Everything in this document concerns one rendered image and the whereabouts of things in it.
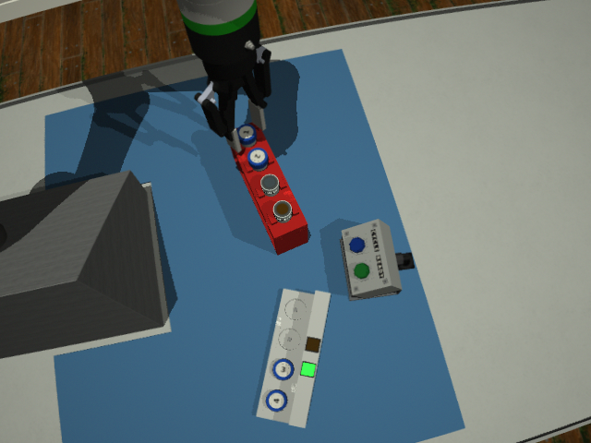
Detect white button panel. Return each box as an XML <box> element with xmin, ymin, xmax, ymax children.
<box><xmin>340</xmin><ymin>219</ymin><xmax>415</xmax><ymax>301</ymax></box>

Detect blue screw cap with number 3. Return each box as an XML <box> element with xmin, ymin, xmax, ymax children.
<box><xmin>273</xmin><ymin>359</ymin><xmax>294</xmax><ymax>380</ymax></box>

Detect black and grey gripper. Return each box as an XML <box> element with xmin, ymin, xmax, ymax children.
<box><xmin>194</xmin><ymin>44</ymin><xmax>271</xmax><ymax>153</ymax></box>

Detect blue screw cap with number 1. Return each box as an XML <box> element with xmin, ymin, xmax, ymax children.
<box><xmin>237</xmin><ymin>124</ymin><xmax>257</xmax><ymax>145</ymax></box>

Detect blue flat mat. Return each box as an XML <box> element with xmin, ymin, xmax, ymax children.
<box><xmin>45</xmin><ymin>49</ymin><xmax>465</xmax><ymax>443</ymax></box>

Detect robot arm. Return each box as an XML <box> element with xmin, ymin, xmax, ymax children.
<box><xmin>176</xmin><ymin>0</ymin><xmax>260</xmax><ymax>65</ymax></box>

